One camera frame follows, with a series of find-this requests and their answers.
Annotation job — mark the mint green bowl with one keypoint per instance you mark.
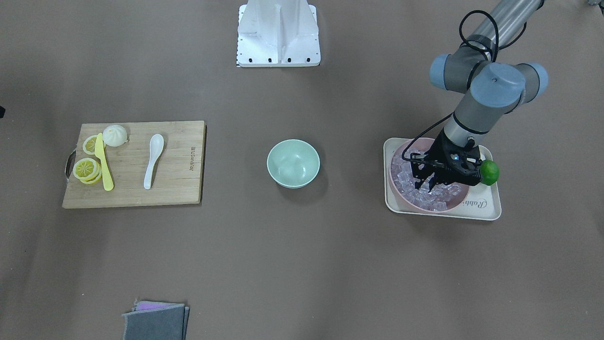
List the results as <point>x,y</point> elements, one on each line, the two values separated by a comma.
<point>293,163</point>

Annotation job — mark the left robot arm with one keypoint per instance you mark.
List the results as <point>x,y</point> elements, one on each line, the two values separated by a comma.
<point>489,91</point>

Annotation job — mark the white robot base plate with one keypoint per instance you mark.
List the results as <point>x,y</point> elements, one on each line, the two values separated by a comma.
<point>277,33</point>

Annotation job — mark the green lime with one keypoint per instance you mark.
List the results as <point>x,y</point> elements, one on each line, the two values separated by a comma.
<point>489,171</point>

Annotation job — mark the white steamed bun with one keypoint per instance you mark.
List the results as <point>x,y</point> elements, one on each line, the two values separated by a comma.
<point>115,135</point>

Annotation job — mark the white ceramic spoon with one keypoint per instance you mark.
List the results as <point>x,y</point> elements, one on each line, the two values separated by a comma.
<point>156,147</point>

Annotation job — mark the grey folded cloth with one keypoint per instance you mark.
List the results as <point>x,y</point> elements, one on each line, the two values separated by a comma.
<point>151,320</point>

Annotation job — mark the upper lemon slices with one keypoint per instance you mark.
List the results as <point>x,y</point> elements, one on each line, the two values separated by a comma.
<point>88,171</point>

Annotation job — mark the pink bowl of ice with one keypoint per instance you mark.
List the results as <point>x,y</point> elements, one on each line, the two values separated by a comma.
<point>440,199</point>

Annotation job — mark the bamboo cutting board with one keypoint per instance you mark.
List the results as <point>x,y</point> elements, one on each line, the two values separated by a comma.
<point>177,176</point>

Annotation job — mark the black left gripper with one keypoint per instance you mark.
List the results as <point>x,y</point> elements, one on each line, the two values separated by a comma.
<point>440,149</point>

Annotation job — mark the beige rabbit tray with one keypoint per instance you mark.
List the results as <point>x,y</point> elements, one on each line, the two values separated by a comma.
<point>482,202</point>

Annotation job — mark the yellow plastic knife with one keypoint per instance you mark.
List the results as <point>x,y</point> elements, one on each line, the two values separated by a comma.
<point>108,183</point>

